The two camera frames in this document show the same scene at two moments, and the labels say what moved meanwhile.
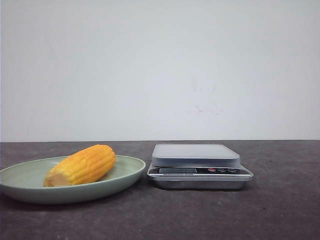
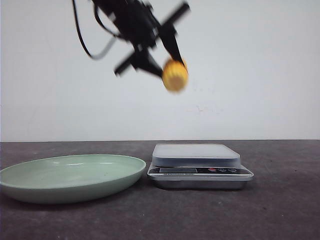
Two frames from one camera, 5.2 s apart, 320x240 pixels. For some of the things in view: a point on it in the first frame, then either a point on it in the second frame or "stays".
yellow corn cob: x=84 y=165 -> x=175 y=75
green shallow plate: x=25 y=181 stays
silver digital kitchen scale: x=197 y=166 stays
